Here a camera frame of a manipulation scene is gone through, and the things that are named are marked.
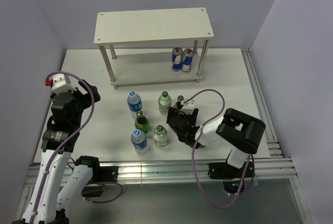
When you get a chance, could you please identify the green glass bottle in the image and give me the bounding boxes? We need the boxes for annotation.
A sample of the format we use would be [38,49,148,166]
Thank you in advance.
[173,95,184,110]

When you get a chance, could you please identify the pocari sweat bottle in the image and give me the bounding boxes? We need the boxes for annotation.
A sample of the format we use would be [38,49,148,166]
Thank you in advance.
[131,129,148,155]
[127,90,143,119]

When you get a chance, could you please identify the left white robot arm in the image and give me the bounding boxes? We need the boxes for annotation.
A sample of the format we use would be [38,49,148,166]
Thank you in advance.
[16,75,101,223]

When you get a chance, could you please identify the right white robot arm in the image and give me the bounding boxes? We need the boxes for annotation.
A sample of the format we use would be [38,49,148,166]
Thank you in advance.
[166,107,266,177]

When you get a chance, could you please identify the beige two-tier shelf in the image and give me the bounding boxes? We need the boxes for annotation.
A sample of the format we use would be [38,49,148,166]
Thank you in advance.
[94,8,214,89]

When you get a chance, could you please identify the front clear glass bottle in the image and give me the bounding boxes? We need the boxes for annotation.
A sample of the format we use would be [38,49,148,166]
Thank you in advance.
[153,125,168,147]

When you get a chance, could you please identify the clear glass bottle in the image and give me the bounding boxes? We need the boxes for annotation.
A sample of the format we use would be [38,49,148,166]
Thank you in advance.
[158,91,172,114]
[153,125,168,147]

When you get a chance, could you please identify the rear clear glass bottle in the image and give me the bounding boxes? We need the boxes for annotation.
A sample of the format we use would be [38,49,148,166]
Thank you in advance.
[158,91,172,114]

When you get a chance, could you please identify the green bottle gold neck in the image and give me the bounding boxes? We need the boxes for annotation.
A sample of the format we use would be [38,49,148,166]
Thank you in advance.
[135,110,150,134]

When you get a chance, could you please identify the right red bull can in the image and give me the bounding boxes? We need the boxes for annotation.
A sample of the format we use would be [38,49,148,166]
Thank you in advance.
[182,48,194,72]

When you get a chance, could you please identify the red bull can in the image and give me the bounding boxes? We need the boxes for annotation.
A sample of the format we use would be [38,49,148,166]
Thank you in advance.
[172,47,183,71]
[182,48,194,72]

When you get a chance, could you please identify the left red bull can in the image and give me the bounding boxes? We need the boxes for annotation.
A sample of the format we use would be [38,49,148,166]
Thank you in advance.
[172,47,183,71]

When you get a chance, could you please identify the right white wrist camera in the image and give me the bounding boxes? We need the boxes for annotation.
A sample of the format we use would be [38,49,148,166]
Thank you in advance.
[180,99,195,114]

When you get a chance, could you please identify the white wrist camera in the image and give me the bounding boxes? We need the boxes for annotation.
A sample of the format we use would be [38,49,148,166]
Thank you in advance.
[45,73,76,94]
[180,99,195,114]

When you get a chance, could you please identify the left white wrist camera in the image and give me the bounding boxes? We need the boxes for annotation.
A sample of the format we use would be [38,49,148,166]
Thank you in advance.
[45,73,76,94]

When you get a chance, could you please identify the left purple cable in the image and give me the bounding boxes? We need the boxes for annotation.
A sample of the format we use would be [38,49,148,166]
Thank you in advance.
[28,71,123,223]

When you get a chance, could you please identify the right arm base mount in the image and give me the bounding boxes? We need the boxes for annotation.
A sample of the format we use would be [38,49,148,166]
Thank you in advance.
[208,162,255,194]

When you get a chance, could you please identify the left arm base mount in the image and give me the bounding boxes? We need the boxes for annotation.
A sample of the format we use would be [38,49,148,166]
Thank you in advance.
[82,166,119,198]

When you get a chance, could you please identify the aluminium frame rail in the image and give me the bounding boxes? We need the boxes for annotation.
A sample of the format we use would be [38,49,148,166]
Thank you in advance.
[25,48,313,224]

